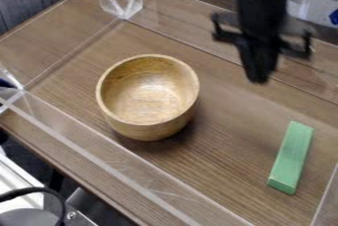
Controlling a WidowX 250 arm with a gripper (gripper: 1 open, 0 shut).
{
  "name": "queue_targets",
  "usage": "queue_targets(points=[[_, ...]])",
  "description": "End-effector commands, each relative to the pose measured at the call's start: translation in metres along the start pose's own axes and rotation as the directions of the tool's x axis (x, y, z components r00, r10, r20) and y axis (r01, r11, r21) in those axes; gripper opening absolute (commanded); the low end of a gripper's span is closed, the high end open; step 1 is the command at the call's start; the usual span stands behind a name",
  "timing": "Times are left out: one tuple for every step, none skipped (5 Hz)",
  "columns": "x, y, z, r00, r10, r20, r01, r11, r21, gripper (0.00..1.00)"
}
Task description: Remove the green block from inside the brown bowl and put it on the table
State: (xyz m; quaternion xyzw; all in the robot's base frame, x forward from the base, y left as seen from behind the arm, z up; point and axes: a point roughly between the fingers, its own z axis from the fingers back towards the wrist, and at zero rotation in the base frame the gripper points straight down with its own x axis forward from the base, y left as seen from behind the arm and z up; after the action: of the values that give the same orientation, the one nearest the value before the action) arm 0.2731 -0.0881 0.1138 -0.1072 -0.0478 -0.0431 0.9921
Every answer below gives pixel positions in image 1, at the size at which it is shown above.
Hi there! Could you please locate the grey metal bracket with screw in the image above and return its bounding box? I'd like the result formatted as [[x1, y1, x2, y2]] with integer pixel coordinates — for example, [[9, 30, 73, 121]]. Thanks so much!
[[42, 188, 101, 226]]

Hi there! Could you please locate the green rectangular block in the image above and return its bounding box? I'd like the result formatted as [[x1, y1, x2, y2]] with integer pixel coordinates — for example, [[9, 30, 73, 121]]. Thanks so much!
[[268, 121, 314, 194]]

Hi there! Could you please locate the clear acrylic corner bracket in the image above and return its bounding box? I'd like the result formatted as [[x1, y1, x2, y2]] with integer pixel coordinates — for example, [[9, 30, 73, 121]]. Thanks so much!
[[99, 0, 145, 20]]

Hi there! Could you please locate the black cable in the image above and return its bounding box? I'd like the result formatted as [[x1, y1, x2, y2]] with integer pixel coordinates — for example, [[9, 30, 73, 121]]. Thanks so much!
[[0, 187, 67, 226]]

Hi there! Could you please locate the clear acrylic bracket left edge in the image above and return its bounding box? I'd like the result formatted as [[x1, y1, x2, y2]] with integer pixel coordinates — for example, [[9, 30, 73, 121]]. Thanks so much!
[[0, 62, 26, 114]]

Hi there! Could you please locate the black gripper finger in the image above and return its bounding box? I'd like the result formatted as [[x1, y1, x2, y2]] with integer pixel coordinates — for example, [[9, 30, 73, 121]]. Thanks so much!
[[264, 44, 281, 79], [236, 38, 268, 84]]

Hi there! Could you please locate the blue object at right edge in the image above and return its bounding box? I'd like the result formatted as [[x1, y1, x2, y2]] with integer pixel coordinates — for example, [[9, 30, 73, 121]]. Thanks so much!
[[329, 9, 338, 26]]

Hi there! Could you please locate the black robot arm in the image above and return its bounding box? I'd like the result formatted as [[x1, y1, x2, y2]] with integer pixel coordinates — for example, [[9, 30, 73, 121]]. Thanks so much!
[[212, 0, 313, 84]]

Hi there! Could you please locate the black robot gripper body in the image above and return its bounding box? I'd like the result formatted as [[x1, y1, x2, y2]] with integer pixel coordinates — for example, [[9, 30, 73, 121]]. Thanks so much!
[[212, 12, 316, 59]]

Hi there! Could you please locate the brown wooden bowl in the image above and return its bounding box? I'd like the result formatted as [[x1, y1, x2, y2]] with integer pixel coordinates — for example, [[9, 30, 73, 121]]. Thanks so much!
[[95, 54, 201, 141]]

